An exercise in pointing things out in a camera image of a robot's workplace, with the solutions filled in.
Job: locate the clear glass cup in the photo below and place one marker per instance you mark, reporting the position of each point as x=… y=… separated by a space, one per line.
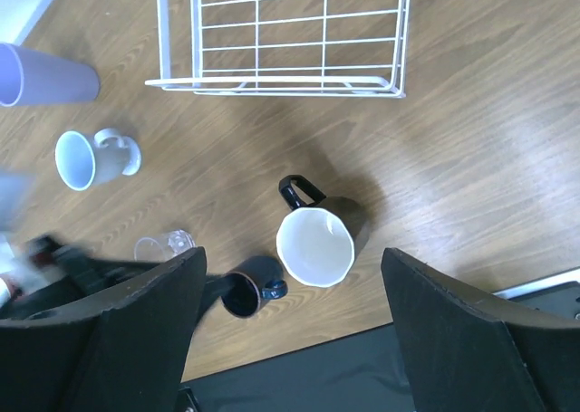
x=161 y=248

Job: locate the white wire dish rack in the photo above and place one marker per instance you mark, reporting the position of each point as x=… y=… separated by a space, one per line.
x=285 y=48

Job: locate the pale blue footed mug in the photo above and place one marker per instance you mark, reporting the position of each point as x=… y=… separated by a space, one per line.
x=85 y=161

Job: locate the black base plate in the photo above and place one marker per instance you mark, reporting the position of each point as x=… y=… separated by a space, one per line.
x=360 y=372

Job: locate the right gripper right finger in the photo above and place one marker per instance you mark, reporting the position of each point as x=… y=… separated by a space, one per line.
x=468 y=350

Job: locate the black mug white inside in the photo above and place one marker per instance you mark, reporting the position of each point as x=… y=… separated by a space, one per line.
x=320 y=239

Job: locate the lilac plastic tumbler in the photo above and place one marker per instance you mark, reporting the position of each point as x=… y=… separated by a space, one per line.
x=30 y=77

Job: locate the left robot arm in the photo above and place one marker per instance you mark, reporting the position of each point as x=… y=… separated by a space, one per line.
x=48 y=273

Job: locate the small dark blue mug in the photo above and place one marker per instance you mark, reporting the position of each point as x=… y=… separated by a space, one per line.
x=253 y=284

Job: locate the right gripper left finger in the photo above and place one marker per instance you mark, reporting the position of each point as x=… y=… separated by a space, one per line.
x=121 y=349

